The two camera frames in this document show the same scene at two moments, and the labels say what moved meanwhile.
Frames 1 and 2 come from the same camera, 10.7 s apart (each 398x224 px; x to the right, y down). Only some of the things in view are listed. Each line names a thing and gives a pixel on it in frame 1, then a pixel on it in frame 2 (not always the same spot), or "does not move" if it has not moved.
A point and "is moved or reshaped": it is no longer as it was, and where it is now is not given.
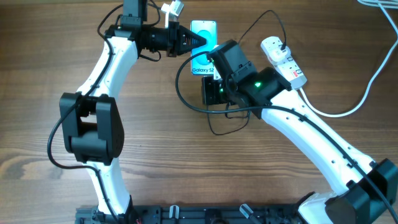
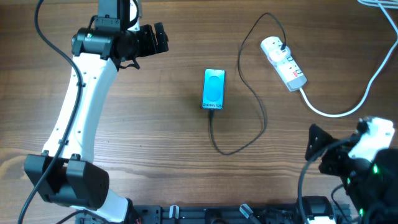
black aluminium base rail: x=232 y=214 does not move
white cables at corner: x=383 y=4 does not move
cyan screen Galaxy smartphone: x=207 y=29 is moved or reshaped
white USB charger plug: x=279 y=55 does not move
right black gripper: x=211 y=98 → x=322 y=137
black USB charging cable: x=284 y=48 → x=285 y=46
